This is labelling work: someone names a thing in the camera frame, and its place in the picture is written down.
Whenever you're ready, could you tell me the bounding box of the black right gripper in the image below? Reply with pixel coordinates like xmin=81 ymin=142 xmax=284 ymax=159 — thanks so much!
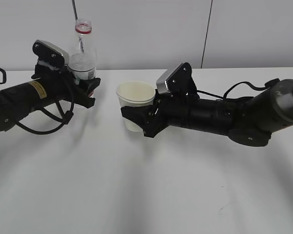
xmin=121 ymin=94 xmax=188 ymax=137

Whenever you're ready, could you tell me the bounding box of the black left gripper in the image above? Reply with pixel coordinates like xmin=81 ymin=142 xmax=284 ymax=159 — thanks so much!
xmin=31 ymin=64 xmax=101 ymax=109

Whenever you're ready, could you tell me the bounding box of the white paper cup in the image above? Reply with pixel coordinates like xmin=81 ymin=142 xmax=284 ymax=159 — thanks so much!
xmin=116 ymin=80 xmax=156 ymax=133

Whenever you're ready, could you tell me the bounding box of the clear water bottle red label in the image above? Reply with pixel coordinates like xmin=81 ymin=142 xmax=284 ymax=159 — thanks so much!
xmin=68 ymin=19 xmax=97 ymax=98

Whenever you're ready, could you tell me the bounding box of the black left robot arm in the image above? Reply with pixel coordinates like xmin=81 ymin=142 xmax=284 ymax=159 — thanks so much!
xmin=0 ymin=64 xmax=101 ymax=135

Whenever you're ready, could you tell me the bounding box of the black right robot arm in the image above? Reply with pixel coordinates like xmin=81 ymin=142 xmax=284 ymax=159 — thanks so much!
xmin=121 ymin=79 xmax=293 ymax=147

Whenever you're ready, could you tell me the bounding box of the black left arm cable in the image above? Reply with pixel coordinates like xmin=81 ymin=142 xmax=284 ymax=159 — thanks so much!
xmin=0 ymin=65 xmax=75 ymax=135

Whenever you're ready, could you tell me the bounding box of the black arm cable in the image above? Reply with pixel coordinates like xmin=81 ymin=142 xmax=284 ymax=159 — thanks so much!
xmin=196 ymin=78 xmax=280 ymax=100
xmin=0 ymin=65 xmax=75 ymax=135

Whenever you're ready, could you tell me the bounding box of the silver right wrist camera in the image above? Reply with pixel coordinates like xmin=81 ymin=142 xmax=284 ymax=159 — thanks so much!
xmin=156 ymin=62 xmax=197 ymax=96

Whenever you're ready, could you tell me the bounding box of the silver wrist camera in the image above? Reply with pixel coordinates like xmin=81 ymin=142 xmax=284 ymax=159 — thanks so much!
xmin=32 ymin=39 xmax=70 ymax=70
xmin=156 ymin=62 xmax=197 ymax=96

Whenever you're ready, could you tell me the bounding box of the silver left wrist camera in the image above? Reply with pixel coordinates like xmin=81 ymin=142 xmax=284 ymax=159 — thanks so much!
xmin=32 ymin=39 xmax=70 ymax=70

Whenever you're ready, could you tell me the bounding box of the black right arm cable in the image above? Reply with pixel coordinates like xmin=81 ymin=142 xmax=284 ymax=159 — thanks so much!
xmin=196 ymin=78 xmax=280 ymax=100

